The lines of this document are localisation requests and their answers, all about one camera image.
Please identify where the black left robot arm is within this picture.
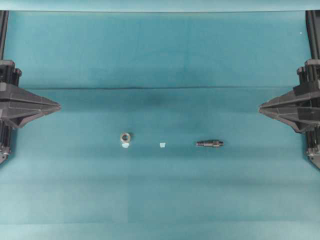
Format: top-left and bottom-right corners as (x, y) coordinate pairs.
(0, 10), (61, 163)

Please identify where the silver metal washer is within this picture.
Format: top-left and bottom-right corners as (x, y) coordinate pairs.
(120, 132), (133, 144)

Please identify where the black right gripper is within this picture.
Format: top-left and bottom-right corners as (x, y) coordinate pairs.
(259, 59), (320, 133)

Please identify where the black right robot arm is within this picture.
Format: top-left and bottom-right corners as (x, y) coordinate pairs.
(259, 10), (320, 134)

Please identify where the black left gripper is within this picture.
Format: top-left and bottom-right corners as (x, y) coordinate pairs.
(0, 59), (62, 165)

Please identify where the white tape piece left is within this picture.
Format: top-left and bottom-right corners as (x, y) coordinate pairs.
(121, 143), (130, 149)

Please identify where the dark metal threaded shaft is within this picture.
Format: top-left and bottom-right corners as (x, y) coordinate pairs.
(196, 140), (224, 148)

